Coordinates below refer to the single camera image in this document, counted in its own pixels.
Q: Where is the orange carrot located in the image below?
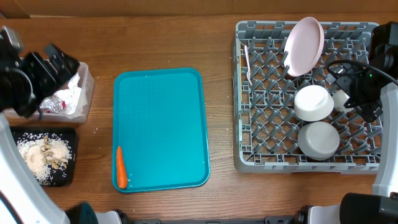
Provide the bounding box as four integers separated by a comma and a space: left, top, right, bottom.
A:
116, 146, 128, 189

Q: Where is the peanut shells and rice pile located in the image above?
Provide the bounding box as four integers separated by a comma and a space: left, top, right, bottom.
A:
16, 133, 74, 186

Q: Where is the red silver snack wrapper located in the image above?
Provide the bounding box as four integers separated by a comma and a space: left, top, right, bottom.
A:
40, 95, 67, 114

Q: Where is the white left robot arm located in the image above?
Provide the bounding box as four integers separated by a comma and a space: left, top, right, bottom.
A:
1, 27, 98, 223

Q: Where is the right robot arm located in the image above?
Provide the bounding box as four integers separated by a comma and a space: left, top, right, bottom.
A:
293, 21, 397, 223

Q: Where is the clear plastic bin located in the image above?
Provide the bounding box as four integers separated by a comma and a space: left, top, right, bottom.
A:
1, 61, 95, 123

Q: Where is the grey plastic dishwasher rack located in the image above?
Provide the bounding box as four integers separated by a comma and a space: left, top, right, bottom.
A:
232, 21, 382, 174

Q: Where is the white paper napkin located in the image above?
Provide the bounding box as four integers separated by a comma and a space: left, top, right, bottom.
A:
54, 73, 87, 114

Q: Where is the teal plastic serving tray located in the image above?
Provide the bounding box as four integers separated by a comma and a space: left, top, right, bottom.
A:
112, 68, 210, 193

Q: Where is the white round plate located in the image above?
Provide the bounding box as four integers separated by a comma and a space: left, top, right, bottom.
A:
284, 17, 325, 77

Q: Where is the white plastic fork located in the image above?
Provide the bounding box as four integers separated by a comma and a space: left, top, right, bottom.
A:
244, 45, 252, 86

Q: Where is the white round bowl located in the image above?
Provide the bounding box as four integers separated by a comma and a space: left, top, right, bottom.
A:
294, 85, 334, 122

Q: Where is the white paper cup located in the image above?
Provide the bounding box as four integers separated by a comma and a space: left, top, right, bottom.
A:
332, 90, 353, 113

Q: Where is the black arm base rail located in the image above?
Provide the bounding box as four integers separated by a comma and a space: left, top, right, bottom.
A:
93, 210, 351, 224

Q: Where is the grey round bowl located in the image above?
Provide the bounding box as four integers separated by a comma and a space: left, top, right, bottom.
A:
297, 121, 340, 161

